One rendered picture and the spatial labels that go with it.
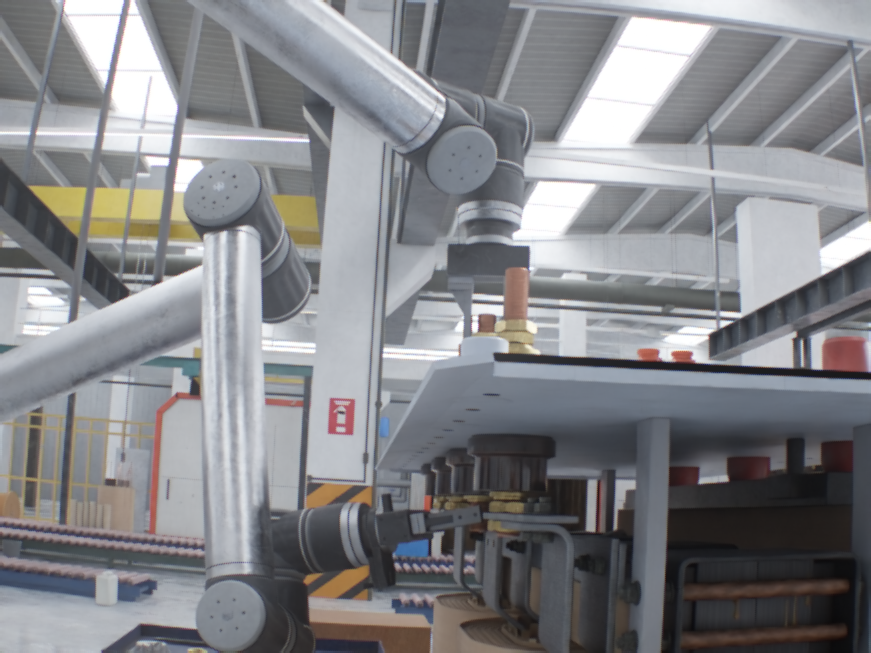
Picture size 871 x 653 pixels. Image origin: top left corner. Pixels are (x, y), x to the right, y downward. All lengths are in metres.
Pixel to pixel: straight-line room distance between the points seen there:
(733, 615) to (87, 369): 1.32
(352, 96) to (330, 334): 10.69
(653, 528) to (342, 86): 0.66
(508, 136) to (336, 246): 10.68
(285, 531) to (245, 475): 0.15
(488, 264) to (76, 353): 0.85
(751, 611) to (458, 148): 0.71
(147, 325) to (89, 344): 0.13
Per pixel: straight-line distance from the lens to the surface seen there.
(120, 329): 1.79
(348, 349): 11.78
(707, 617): 0.93
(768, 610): 0.96
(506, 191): 1.42
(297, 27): 1.12
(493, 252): 1.42
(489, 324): 1.40
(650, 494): 0.86
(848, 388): 0.64
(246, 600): 1.25
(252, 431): 1.36
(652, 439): 0.86
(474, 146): 1.24
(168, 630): 2.37
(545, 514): 0.90
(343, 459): 11.63
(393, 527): 1.35
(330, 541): 1.40
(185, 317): 1.76
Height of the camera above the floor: 1.27
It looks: 11 degrees up
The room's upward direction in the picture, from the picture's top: 3 degrees clockwise
